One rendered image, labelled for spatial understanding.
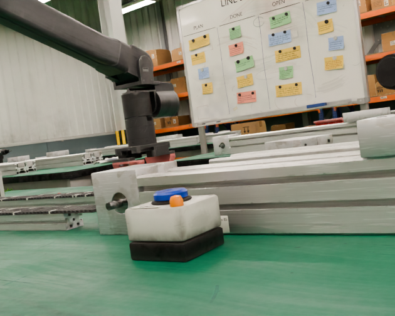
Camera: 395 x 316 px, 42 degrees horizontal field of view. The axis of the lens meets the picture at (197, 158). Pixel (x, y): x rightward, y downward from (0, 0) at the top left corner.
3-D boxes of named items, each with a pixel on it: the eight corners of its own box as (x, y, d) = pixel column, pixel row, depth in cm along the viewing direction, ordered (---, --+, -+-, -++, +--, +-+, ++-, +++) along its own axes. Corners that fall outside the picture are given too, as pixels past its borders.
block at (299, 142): (261, 190, 104) (255, 143, 103) (301, 181, 110) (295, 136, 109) (297, 192, 95) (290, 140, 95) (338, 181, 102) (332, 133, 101)
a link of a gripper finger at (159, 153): (180, 187, 107) (174, 143, 106) (159, 194, 101) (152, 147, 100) (155, 189, 111) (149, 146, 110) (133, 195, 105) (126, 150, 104)
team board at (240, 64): (192, 244, 421) (159, 4, 411) (227, 230, 460) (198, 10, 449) (374, 252, 326) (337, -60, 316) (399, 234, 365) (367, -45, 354)
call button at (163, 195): (148, 210, 59) (145, 193, 59) (168, 204, 63) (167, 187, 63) (175, 209, 57) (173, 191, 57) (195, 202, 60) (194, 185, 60)
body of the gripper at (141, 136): (172, 150, 106) (167, 113, 105) (139, 155, 97) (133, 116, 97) (147, 152, 109) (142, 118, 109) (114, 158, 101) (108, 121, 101)
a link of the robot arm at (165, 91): (108, 63, 104) (138, 54, 98) (148, 63, 113) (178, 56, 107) (116, 122, 105) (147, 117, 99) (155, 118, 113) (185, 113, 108)
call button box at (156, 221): (130, 260, 59) (122, 206, 59) (180, 239, 67) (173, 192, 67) (186, 263, 55) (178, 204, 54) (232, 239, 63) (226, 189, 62)
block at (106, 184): (88, 239, 77) (78, 175, 76) (142, 220, 87) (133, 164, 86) (133, 239, 72) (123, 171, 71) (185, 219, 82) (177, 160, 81)
